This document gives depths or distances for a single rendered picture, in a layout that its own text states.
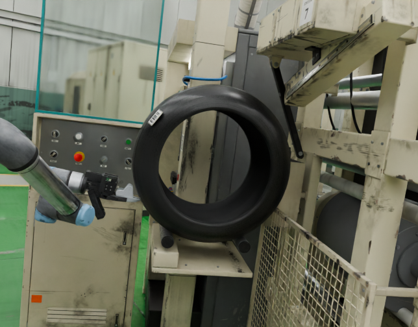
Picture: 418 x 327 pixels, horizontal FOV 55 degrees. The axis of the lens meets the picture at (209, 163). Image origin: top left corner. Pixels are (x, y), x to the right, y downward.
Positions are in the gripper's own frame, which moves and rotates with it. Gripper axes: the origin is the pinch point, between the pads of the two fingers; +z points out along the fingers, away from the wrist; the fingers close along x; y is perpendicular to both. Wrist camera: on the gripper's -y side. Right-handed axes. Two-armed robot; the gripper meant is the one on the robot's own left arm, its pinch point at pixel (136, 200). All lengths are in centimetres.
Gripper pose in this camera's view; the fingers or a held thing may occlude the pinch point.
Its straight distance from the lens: 150.6
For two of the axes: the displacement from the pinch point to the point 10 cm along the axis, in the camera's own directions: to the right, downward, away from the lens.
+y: 2.4, -9.7, -1.0
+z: 9.6, 2.2, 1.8
